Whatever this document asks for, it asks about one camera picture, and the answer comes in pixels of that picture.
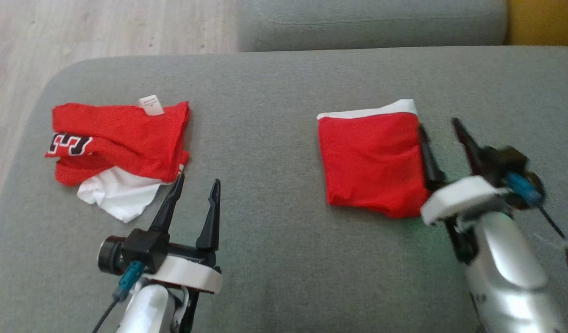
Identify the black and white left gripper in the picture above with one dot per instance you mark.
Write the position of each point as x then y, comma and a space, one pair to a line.
187, 273

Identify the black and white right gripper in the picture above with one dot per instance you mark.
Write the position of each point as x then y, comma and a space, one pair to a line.
464, 196

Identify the red shorts with white band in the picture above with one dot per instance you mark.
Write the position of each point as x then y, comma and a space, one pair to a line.
372, 162

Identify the red and white sports jersey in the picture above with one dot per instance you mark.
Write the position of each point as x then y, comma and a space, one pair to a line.
122, 138

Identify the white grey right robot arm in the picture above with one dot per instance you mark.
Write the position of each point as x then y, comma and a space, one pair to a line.
510, 277

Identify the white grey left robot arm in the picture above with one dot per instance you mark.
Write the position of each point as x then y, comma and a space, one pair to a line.
145, 310

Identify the grey sofa seat cushion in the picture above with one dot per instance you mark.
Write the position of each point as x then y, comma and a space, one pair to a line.
372, 25

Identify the yellow sofa backrest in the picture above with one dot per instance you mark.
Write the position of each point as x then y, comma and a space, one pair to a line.
543, 21

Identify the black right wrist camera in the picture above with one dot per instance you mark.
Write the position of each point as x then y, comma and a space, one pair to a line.
513, 171

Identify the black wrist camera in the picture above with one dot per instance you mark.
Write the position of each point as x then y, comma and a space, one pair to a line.
513, 171
131, 249

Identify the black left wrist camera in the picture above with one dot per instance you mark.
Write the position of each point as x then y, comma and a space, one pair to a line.
131, 249

